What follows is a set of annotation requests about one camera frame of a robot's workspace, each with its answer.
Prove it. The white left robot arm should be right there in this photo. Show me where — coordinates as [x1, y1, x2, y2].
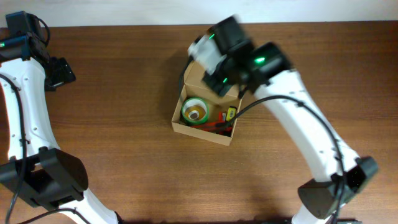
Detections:
[1, 11, 122, 223]

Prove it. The orange utility knife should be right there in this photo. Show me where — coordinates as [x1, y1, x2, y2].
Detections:
[191, 120, 234, 136]

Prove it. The green tape roll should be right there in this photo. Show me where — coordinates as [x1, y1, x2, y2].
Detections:
[181, 97, 209, 125]

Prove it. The small yellow tape roll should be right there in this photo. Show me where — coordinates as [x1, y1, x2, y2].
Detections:
[184, 105, 206, 121]

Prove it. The yellow highlighter marker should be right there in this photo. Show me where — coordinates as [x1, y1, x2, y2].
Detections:
[226, 106, 237, 121]

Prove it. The red black stapler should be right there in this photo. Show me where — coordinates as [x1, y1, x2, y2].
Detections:
[218, 111, 226, 122]

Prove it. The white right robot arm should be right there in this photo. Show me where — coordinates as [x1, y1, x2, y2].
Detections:
[188, 16, 379, 223]

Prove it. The brown cardboard box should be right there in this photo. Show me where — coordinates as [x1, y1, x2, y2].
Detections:
[172, 62, 241, 146]

